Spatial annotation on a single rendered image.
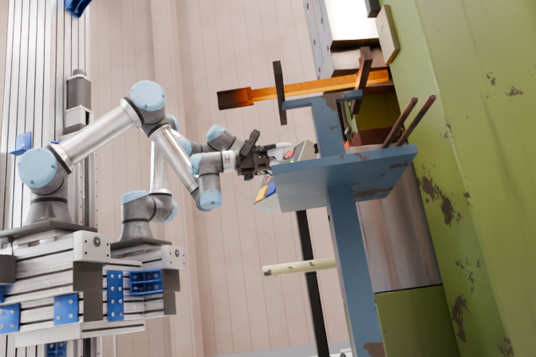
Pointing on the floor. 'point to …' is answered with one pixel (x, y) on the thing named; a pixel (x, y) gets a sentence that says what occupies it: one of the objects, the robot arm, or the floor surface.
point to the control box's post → (311, 286)
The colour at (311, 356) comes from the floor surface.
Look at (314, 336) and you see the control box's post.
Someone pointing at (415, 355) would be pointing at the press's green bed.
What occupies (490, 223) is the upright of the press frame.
